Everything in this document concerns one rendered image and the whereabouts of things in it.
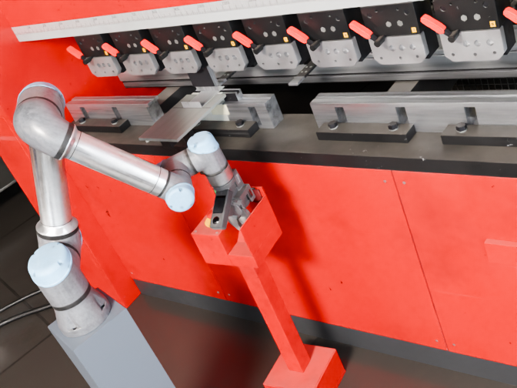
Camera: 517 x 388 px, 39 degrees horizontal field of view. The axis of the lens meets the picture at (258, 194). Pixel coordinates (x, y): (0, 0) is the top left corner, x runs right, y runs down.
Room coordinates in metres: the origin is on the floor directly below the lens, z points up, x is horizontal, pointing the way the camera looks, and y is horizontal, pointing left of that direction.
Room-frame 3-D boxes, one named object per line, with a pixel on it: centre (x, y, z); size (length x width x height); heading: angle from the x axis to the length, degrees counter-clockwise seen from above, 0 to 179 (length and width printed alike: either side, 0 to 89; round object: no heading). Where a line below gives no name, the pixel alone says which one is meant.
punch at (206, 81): (2.30, 0.01, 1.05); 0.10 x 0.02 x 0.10; 42
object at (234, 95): (2.28, -0.01, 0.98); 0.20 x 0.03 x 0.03; 42
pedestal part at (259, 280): (1.86, 0.11, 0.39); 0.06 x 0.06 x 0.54; 48
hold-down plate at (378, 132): (1.81, -0.35, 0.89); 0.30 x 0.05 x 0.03; 42
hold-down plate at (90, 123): (2.71, 0.46, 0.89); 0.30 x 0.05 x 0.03; 42
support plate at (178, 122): (2.20, 0.12, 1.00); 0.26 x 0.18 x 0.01; 132
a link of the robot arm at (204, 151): (1.81, 0.09, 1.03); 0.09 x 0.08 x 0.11; 88
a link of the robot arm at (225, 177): (1.82, 0.08, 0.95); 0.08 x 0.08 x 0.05
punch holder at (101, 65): (2.61, 0.30, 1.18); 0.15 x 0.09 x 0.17; 42
